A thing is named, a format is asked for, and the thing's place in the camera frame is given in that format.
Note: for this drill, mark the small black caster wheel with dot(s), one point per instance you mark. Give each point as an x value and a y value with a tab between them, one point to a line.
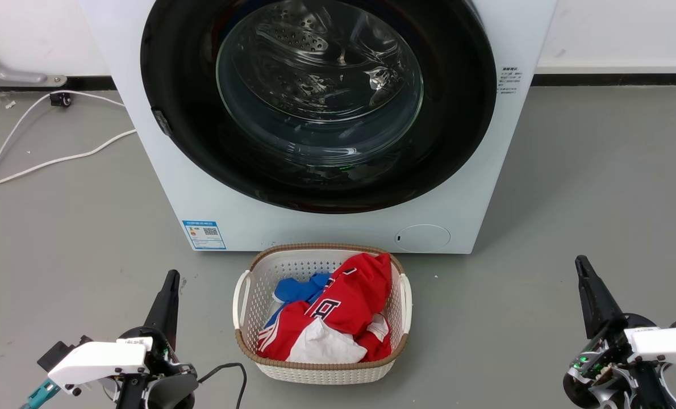
61	100

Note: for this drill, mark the blue energy label sticker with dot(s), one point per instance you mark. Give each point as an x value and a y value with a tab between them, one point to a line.
204	234

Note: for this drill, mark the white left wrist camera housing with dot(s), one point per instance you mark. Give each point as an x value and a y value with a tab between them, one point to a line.
96	360

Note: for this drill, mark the round white filter cover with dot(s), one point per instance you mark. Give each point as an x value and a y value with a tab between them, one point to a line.
423	237

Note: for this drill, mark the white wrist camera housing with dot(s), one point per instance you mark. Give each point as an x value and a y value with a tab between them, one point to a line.
667	343
96	360

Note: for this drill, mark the white plastic laundry basket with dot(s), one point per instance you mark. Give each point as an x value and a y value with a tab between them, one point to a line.
309	372

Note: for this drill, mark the blue garment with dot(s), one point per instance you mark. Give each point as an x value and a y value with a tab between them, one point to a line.
298	288

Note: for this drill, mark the red sports jersey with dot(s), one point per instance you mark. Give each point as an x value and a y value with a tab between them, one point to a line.
355	295

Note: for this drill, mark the small printed warning label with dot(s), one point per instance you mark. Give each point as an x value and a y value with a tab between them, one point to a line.
509	79

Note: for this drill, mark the white front-load washing machine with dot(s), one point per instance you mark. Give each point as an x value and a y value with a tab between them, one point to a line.
315	227

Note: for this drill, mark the white garment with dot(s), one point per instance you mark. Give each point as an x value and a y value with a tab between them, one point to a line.
322	345

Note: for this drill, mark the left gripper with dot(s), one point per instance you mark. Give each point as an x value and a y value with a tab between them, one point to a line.
165	363

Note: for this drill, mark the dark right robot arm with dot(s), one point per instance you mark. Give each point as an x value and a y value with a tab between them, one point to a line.
650	389

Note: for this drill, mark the black round washer door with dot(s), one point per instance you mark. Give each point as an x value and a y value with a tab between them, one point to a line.
451	125

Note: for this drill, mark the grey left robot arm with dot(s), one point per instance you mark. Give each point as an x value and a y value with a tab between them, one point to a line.
173	392

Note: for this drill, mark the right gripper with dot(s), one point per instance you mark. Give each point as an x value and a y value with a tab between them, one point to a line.
602	363

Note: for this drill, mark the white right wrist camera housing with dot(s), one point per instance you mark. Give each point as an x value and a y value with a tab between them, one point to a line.
667	343

